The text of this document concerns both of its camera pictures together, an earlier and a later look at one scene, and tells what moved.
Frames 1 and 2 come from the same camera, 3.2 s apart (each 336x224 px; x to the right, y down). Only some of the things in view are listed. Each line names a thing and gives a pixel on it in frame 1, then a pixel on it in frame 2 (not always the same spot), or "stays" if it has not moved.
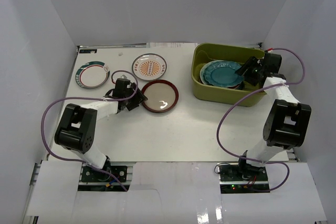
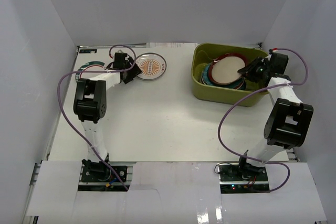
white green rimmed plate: [92, 75] stays
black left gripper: [135, 98] -> [132, 71]
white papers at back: [172, 45] stays
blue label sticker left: [87, 51] stays
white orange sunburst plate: [149, 66] stays
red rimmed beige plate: [162, 96] -> [223, 69]
